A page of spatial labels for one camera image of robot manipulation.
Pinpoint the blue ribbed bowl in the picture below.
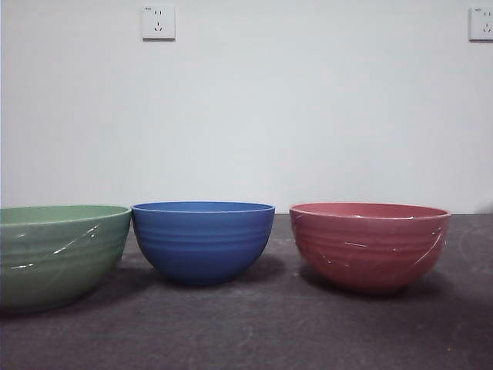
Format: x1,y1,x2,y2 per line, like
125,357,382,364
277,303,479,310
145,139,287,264
131,201,276,287

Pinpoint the green ribbed bowl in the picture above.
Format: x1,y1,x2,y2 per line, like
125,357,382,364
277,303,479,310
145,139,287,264
0,204,132,313

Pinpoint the red ribbed bowl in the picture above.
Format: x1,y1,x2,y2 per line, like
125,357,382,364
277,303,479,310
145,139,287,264
289,202,452,296

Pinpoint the white wall socket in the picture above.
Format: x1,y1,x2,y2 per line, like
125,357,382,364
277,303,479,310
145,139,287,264
468,6,493,42
141,4,176,42

